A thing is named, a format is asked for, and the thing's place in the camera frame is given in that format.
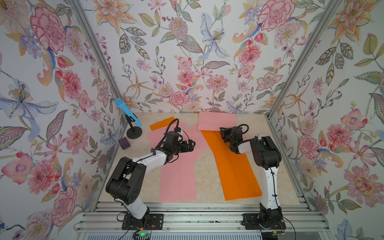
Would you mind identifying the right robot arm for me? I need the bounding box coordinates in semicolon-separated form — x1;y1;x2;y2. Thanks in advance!
220;124;286;232

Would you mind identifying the orange paper sheet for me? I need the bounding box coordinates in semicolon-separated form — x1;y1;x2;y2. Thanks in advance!
202;131;262;201

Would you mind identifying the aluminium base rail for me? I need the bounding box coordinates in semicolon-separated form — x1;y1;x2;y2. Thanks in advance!
75;202;333;240

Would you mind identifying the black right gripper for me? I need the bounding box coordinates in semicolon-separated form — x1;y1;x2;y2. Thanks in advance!
220;126;235;146

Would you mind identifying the blue microphone on stand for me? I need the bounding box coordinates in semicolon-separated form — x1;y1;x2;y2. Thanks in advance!
115;98;143;139

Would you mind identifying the large pink paper sheet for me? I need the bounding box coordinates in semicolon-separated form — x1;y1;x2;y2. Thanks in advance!
141;122;208;203

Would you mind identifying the aluminium corner frame post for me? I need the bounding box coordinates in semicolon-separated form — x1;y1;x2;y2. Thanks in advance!
266;0;340;121

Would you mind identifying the left aluminium frame post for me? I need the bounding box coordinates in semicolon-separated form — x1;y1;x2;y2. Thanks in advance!
69;0;122;98

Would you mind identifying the purple cube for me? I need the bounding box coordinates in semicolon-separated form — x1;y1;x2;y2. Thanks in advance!
118;137;131;150

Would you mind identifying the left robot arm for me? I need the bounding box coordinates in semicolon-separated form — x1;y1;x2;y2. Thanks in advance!
106;131;196;230

